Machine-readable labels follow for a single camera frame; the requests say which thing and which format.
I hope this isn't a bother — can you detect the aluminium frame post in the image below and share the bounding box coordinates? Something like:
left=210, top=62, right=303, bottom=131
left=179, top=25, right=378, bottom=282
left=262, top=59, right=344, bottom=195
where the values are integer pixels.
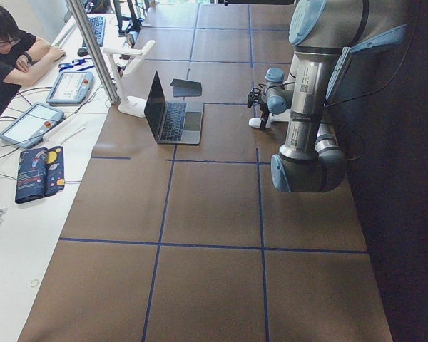
left=66, top=0, right=119, bottom=105

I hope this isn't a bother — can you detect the grey laptop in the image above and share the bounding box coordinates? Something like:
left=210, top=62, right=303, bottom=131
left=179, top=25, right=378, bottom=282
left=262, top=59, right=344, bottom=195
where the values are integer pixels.
left=144, top=71, right=204, bottom=145

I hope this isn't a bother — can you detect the far teach pendant tablet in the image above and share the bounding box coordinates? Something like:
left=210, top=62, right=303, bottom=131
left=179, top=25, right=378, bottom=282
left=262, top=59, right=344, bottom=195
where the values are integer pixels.
left=46, top=71, right=93, bottom=106

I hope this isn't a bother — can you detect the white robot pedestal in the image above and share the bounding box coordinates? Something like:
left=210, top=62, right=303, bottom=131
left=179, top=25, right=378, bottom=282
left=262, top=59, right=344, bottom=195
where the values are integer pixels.
left=271, top=53, right=299, bottom=123

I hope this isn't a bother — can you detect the dark blue space-print pouch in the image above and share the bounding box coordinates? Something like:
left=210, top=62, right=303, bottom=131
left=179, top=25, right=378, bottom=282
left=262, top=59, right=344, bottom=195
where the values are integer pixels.
left=14, top=146, right=65, bottom=204

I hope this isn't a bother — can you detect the white computer mouse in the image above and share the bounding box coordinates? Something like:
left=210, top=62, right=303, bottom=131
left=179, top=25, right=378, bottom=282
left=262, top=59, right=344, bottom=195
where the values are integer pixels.
left=248, top=118, right=272, bottom=130

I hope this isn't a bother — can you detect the teach pendant tablet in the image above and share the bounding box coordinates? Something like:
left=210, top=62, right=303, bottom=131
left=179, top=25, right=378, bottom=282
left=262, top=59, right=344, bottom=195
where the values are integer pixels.
left=46, top=71, right=93, bottom=106
left=0, top=103, right=65, bottom=149

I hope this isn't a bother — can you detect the black mouse pad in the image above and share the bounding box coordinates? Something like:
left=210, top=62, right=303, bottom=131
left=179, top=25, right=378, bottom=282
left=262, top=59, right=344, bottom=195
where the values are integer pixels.
left=170, top=78, right=203, bottom=98

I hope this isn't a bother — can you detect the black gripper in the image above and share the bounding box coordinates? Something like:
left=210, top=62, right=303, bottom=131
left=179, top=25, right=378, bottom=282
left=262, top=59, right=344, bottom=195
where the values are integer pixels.
left=259, top=105, right=270, bottom=131

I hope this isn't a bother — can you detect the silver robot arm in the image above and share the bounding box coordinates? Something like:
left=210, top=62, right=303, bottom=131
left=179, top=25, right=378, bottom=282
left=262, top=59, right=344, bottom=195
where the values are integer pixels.
left=264, top=1, right=409, bottom=192

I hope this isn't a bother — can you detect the near teach pendant tablet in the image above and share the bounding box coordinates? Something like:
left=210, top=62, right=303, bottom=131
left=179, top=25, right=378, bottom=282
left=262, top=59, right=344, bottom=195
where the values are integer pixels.
left=0, top=103, right=65, bottom=149

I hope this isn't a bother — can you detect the person in black shirt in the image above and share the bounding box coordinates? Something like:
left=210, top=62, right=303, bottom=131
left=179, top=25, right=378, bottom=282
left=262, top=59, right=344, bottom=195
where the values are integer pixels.
left=0, top=5, right=65, bottom=116

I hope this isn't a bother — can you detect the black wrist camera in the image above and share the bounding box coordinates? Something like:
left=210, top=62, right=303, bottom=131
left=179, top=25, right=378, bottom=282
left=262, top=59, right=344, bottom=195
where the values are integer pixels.
left=247, top=87, right=261, bottom=108

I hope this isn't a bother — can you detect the blue lanyard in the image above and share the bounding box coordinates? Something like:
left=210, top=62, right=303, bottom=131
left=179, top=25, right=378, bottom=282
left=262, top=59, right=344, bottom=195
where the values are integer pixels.
left=58, top=58, right=95, bottom=71

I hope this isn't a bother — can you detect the black keyboard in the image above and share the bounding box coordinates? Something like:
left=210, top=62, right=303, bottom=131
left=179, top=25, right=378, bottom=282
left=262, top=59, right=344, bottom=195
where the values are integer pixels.
left=88, top=16, right=106, bottom=46

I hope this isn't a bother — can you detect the white desk lamp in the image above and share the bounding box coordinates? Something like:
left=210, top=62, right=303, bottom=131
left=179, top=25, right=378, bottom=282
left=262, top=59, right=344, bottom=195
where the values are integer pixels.
left=101, top=40, right=156, bottom=118

